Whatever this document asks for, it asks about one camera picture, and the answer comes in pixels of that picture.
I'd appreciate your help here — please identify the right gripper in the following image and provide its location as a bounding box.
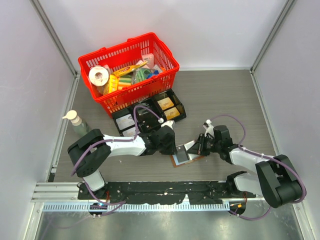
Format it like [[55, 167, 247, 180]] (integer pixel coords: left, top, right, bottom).
[[187, 133, 222, 156]]

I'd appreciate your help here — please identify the brown leather card holder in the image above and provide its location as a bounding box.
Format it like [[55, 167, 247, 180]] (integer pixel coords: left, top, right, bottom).
[[170, 140, 204, 168]]

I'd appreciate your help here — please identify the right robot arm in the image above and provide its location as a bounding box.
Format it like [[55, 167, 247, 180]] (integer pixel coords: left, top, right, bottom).
[[187, 124, 307, 208]]

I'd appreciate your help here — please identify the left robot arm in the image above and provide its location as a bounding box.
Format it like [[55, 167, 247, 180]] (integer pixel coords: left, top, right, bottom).
[[67, 125, 177, 199]]

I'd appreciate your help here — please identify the gold card lower slot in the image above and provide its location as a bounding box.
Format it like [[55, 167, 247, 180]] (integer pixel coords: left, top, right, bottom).
[[164, 107, 180, 120]]

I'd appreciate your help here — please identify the gold card slot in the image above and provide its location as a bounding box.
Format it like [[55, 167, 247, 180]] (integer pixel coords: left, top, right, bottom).
[[157, 97, 174, 111], [164, 107, 180, 120]]

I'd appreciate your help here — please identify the white card lower slot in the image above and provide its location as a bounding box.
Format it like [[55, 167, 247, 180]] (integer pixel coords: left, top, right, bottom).
[[121, 126, 140, 137]]

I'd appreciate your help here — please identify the white card slot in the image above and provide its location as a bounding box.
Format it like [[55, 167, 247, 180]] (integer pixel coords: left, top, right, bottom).
[[121, 126, 140, 137], [115, 114, 135, 130]]

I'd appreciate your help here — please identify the black card organizer tray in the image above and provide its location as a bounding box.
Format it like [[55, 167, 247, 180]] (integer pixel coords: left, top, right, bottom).
[[111, 88, 187, 137]]

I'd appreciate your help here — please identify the gold card upper slot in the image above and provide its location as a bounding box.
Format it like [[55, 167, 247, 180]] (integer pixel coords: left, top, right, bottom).
[[157, 97, 174, 111]]

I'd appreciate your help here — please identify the white card upper slot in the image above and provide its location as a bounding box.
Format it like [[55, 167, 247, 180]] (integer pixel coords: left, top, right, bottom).
[[115, 114, 135, 130]]

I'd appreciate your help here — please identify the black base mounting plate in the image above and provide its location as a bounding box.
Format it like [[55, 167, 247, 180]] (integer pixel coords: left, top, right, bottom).
[[93, 181, 256, 205]]

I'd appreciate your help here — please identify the green package in basket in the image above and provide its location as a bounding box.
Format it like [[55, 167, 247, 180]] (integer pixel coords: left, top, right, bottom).
[[131, 68, 152, 85]]

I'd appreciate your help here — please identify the yellow snack package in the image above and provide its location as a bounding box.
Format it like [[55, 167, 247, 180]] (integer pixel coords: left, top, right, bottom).
[[103, 60, 147, 95]]

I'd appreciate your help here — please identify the red plastic shopping basket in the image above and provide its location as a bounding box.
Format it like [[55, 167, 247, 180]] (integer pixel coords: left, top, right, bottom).
[[78, 32, 180, 116]]

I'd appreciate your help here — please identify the pink box in basket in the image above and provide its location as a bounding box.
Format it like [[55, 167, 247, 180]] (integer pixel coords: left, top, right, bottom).
[[141, 53, 155, 69]]

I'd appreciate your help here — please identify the green soap pump bottle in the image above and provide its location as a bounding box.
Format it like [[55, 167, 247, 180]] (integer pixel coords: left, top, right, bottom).
[[62, 110, 92, 138]]

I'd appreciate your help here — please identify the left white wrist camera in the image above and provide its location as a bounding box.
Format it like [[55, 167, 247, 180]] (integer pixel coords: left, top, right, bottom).
[[158, 118, 175, 129]]

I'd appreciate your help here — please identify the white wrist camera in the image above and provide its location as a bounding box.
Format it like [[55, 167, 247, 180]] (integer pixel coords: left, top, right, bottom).
[[158, 118, 175, 129], [202, 119, 214, 137]]

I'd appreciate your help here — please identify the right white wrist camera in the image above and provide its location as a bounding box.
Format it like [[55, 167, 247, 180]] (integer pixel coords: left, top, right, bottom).
[[202, 119, 214, 137]]

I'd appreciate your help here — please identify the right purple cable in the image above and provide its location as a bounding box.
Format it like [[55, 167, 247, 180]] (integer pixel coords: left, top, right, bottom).
[[209, 114, 307, 220]]

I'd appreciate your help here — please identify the white slotted cable duct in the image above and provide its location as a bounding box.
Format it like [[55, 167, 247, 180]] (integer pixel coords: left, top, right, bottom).
[[42, 201, 230, 213]]

